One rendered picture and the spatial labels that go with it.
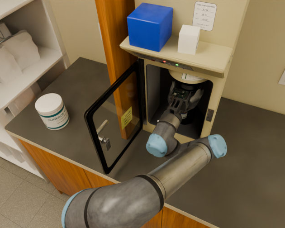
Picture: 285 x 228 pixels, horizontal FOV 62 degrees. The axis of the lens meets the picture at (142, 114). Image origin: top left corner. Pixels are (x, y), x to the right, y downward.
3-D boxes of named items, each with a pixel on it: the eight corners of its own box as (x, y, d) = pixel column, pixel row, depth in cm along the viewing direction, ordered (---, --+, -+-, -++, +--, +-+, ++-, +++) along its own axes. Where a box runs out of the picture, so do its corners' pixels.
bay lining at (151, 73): (166, 90, 129) (169, 31, 102) (213, 104, 121) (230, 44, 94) (147, 122, 115) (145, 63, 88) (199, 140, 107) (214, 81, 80)
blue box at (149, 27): (143, 29, 77) (142, 1, 70) (172, 35, 74) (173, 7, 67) (129, 45, 71) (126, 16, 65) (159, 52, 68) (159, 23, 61)
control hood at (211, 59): (137, 52, 86) (135, 26, 79) (226, 74, 76) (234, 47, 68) (121, 70, 80) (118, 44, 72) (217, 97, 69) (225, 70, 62)
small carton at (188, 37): (181, 43, 71) (182, 24, 67) (197, 45, 70) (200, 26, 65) (177, 52, 68) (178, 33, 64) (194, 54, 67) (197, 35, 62)
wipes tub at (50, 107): (56, 109, 134) (46, 90, 122) (74, 116, 130) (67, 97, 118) (40, 125, 126) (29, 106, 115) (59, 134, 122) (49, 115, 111)
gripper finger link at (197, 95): (210, 85, 93) (192, 96, 90) (207, 96, 98) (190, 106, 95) (204, 81, 95) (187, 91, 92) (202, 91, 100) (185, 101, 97)
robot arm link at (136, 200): (107, 197, 42) (219, 124, 77) (78, 200, 49) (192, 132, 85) (132, 258, 41) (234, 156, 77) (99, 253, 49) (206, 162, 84)
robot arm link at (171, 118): (175, 136, 88) (155, 129, 91) (180, 127, 90) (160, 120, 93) (177, 124, 82) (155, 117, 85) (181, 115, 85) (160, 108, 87)
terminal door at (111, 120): (143, 126, 116) (138, 59, 86) (105, 176, 100) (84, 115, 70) (141, 126, 117) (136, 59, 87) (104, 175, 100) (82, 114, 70)
